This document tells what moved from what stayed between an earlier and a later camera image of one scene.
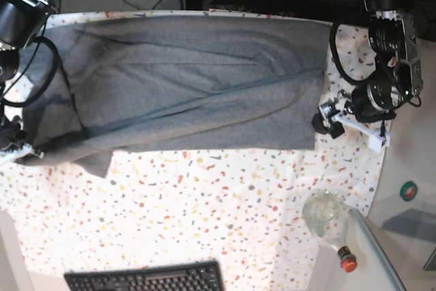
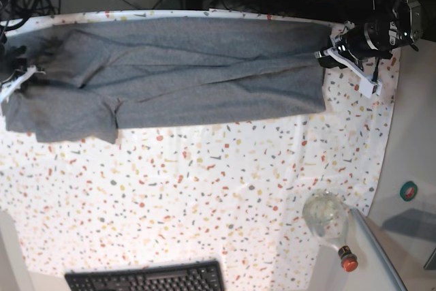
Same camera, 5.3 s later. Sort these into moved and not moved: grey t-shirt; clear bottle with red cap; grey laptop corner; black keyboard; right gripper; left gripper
Moved: left gripper; right gripper; grey t-shirt
Not moved: grey laptop corner; clear bottle with red cap; black keyboard
